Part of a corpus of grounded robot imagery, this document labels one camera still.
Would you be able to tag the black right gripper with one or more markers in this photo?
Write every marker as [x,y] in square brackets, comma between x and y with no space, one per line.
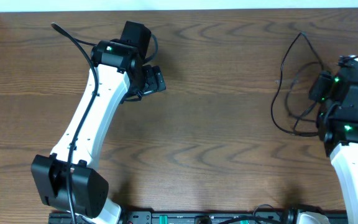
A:
[322,81]

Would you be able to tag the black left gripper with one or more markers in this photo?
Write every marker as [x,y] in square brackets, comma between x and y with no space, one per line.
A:
[156,81]

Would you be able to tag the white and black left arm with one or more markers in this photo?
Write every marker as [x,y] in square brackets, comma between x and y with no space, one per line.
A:
[68,178]

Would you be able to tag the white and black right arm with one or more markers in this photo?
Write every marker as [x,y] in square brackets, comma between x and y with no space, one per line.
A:
[337,124]

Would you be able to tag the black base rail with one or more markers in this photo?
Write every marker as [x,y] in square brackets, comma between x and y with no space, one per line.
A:
[264,213]

